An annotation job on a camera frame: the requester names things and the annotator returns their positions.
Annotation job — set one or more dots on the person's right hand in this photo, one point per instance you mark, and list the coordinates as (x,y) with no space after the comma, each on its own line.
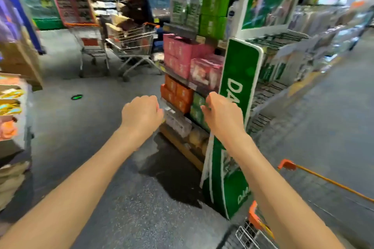
(225,117)

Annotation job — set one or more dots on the person's left hand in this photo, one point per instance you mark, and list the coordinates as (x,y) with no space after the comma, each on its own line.
(143,117)

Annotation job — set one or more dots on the orange metal shopping cart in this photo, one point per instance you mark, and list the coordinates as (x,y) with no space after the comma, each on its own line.
(257,222)

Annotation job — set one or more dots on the rows of slippers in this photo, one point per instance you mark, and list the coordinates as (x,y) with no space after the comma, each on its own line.
(11,181)

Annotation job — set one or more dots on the person's left forearm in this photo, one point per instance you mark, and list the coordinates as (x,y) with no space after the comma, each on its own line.
(73,193)

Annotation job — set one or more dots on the person's right forearm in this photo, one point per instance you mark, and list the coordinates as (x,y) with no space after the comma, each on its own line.
(283,199)

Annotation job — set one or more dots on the plain metal cart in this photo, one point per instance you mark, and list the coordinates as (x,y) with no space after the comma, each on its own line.
(134,41)

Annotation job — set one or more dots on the metal cart with red seat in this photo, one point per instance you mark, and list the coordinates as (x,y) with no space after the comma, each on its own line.
(90,41)

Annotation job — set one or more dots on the long shelf with yellow base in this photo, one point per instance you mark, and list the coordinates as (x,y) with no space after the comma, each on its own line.
(309,79)

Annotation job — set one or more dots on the small green boxes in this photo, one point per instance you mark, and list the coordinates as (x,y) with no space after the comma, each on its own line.
(197,111)

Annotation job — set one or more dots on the row of white cartons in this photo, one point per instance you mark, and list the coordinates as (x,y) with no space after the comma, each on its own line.
(178,122)

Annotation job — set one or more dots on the stack of orange boxes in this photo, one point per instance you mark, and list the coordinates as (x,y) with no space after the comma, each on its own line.
(178,94)

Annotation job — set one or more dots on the wooden pallet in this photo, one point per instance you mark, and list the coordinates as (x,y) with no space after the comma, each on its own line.
(181,146)

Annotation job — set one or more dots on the white green toothbrush stand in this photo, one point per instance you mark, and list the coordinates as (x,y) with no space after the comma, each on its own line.
(242,65)

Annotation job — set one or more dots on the green floor marker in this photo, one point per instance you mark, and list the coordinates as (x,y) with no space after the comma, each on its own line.
(76,97)

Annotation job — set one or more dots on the hanging green toothbrush packs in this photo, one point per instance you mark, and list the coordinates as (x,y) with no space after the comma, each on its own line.
(274,68)

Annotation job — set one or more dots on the red side poster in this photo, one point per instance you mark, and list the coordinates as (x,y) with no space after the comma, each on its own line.
(184,53)

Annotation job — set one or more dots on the stack of large green boxes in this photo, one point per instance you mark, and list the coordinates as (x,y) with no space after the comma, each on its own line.
(214,12)

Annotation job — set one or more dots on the pile of brown cartons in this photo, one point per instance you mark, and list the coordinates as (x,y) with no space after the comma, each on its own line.
(128,9)

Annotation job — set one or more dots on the green white packages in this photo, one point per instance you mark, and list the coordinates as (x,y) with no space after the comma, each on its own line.
(184,9)

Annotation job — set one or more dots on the cardboard tray of sandals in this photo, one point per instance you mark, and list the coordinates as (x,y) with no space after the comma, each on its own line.
(11,105)

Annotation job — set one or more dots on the stack of cardboard boxes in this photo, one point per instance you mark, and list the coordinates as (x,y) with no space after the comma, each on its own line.
(20,59)

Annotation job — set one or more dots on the rows of blue toothbrush packets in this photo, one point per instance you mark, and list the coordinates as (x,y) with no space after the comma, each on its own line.
(327,24)

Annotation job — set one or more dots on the blue pillar panel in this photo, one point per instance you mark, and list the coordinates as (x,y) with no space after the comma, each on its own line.
(20,9)

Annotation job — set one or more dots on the stack of purple packages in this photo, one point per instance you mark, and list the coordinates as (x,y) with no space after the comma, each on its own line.
(8,18)

